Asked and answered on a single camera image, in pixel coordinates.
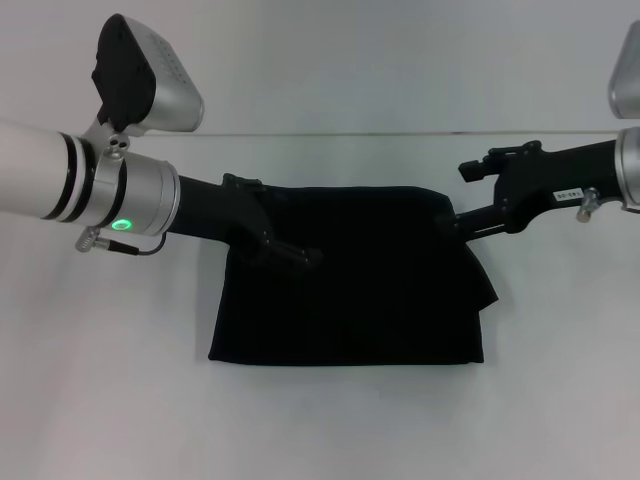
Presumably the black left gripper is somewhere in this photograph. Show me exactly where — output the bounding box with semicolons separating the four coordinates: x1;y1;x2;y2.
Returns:
169;172;325;275

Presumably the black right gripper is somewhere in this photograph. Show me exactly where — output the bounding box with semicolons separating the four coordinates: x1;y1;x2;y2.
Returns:
433;138;622;237

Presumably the black shirt with FREE print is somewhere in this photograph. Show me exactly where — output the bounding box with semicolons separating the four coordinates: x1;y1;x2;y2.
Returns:
206;184;501;368

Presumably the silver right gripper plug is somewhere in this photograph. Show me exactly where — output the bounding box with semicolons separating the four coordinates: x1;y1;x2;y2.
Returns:
574;186;602;223

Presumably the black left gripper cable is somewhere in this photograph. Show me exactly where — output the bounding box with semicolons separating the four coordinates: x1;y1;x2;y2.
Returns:
74;223;169;258

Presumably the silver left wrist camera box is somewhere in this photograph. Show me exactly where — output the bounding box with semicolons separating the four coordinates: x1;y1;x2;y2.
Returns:
90;13;207;137

